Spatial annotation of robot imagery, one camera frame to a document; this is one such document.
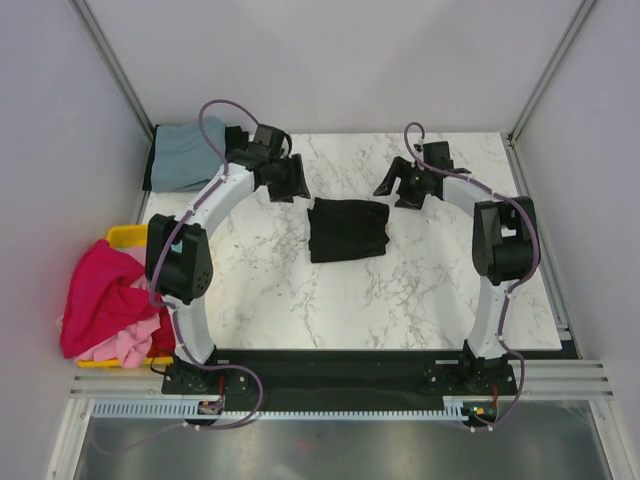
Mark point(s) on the folded light blue t-shirt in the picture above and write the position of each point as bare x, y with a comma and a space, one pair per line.
182, 155

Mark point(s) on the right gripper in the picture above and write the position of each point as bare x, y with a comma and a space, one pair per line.
400, 168

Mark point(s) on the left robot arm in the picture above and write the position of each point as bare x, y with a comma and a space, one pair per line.
179, 263

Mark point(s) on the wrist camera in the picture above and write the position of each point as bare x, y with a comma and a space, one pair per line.
270, 142
436, 155

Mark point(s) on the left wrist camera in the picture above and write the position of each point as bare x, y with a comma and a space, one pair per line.
270, 142

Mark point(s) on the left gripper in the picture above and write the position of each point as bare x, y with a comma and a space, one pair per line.
296, 185

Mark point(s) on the left aluminium frame post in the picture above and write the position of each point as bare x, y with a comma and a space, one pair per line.
98, 37

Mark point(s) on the right aluminium frame post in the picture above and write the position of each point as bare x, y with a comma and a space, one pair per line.
560, 53

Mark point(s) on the red t-shirt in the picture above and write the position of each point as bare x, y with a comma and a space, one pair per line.
163, 340

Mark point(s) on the black t-shirt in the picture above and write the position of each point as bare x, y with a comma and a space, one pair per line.
147, 170
346, 230

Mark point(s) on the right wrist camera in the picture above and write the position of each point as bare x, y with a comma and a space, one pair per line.
436, 155

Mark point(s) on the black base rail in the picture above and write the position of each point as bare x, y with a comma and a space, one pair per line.
341, 378

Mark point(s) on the magenta t-shirt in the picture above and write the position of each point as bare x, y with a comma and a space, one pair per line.
103, 299

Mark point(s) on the folded black t-shirt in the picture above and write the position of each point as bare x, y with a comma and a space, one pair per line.
147, 170

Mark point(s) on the aluminium frame post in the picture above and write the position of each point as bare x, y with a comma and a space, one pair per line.
560, 53
98, 37

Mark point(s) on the yellow plastic bin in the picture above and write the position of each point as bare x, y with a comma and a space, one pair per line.
122, 235

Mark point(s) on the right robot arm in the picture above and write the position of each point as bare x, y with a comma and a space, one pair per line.
505, 254

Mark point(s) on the white cable duct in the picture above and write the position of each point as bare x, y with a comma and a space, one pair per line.
186, 408

